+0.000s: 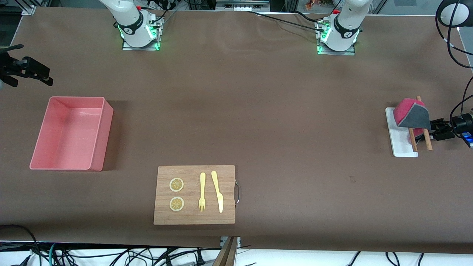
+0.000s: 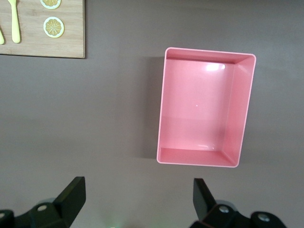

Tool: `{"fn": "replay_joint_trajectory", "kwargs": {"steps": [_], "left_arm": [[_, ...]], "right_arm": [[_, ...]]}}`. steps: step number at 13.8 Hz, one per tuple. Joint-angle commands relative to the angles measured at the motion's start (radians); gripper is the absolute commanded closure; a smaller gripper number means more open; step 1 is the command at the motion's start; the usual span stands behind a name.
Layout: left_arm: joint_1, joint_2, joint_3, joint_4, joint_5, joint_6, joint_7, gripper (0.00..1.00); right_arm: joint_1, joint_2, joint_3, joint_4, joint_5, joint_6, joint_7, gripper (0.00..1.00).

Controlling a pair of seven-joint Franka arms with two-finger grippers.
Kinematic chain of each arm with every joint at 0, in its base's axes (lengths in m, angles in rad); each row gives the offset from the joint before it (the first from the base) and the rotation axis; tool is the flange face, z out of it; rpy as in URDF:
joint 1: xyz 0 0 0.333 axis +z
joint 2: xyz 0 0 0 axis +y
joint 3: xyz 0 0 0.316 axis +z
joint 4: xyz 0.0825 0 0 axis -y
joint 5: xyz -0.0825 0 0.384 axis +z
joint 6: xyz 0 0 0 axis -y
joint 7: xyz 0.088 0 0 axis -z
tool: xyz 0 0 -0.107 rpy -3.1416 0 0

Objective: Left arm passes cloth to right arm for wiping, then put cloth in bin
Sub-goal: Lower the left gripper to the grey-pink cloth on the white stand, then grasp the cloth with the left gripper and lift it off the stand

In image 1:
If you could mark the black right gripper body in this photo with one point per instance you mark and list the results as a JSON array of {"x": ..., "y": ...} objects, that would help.
[{"x": 10, "y": 67}]

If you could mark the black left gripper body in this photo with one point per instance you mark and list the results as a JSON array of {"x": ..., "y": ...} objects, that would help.
[{"x": 459, "y": 124}]

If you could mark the pink and grey cloth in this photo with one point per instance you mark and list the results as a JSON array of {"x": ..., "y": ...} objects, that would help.
[{"x": 415, "y": 116}]

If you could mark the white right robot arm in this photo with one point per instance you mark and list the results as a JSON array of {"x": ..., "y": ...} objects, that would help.
[{"x": 129, "y": 18}]

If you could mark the white rack base tray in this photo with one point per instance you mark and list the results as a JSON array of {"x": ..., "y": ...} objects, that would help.
[{"x": 401, "y": 142}]

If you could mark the pink plastic bin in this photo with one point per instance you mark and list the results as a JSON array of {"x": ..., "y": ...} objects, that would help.
[{"x": 68, "y": 136}]

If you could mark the lemon slice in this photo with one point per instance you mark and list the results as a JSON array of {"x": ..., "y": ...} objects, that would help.
[
  {"x": 176, "y": 204},
  {"x": 176, "y": 184}
]

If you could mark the colourful toy pile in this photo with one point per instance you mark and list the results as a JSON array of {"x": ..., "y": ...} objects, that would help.
[{"x": 321, "y": 3}]

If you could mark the yellow plastic fork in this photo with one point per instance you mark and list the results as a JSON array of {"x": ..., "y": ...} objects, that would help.
[{"x": 202, "y": 188}]

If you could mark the bamboo cutting board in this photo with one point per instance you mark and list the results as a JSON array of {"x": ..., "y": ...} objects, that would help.
[{"x": 194, "y": 218}]

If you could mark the yellow plastic knife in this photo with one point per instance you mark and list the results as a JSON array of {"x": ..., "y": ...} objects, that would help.
[{"x": 218, "y": 192}]

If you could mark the grey electronics box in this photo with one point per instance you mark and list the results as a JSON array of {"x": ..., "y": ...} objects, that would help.
[{"x": 242, "y": 4}]

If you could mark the black power plug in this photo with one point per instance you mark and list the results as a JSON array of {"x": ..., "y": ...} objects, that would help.
[{"x": 200, "y": 258}]

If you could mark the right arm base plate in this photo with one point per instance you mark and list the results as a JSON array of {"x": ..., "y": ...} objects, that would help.
[{"x": 127, "y": 47}]

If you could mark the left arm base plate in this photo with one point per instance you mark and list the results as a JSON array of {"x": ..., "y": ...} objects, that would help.
[{"x": 338, "y": 53}]

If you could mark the metal table bracket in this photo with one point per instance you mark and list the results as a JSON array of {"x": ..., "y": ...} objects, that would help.
[{"x": 238, "y": 242}]

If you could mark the wooden post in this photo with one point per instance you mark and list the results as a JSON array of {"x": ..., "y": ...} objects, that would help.
[{"x": 225, "y": 255}]

